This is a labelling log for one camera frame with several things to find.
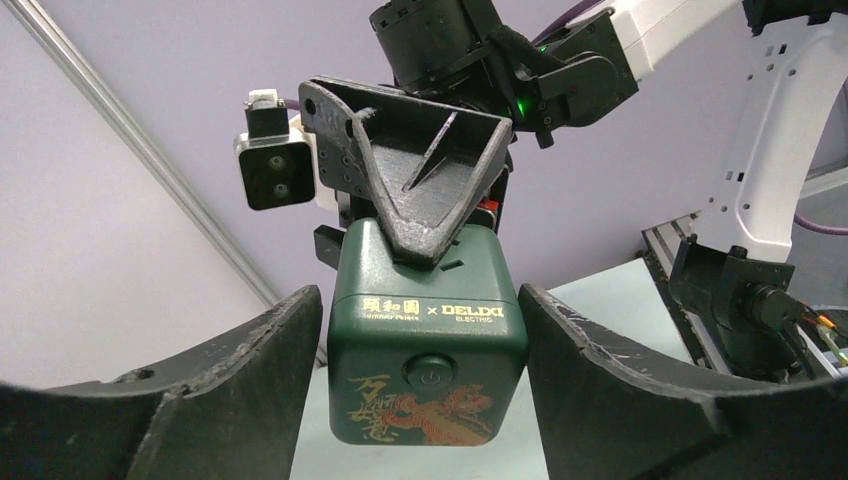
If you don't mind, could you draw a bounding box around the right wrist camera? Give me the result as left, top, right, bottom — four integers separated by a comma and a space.
233, 89, 316, 211

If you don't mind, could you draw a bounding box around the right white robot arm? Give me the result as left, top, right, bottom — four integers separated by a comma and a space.
300, 1, 847, 288

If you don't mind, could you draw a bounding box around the black front rail frame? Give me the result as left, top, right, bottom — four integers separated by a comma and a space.
642, 214, 847, 383

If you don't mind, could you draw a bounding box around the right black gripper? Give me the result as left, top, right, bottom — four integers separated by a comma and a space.
298, 1, 638, 271

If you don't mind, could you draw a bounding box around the dark green cube socket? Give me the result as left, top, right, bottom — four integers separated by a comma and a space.
327, 219, 529, 447

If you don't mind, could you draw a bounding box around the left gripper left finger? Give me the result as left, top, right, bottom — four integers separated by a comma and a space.
1, 285, 323, 479

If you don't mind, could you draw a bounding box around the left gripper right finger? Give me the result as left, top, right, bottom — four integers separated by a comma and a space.
518, 284, 847, 479

